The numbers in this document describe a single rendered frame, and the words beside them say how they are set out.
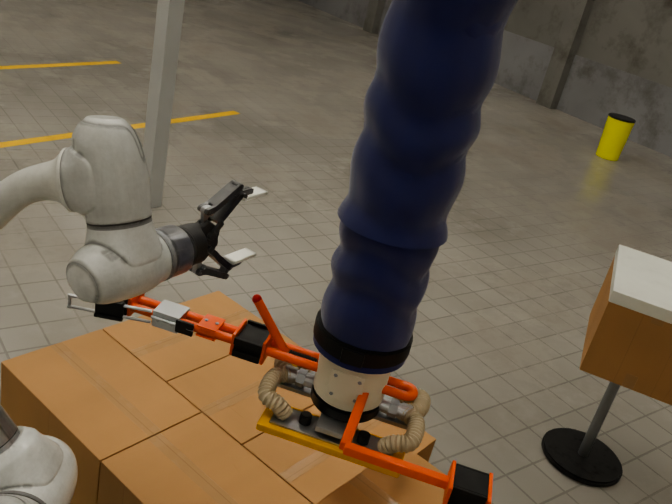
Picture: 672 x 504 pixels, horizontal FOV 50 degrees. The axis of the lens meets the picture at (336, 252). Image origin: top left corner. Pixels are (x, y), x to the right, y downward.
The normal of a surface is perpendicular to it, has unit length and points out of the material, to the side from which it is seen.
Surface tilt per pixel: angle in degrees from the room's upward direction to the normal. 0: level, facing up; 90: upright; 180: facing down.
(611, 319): 90
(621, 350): 90
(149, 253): 66
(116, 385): 0
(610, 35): 90
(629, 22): 90
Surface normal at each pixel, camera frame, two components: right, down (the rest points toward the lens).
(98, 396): 0.21, -0.88
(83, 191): -0.15, 0.29
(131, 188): 0.66, 0.18
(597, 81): -0.80, 0.10
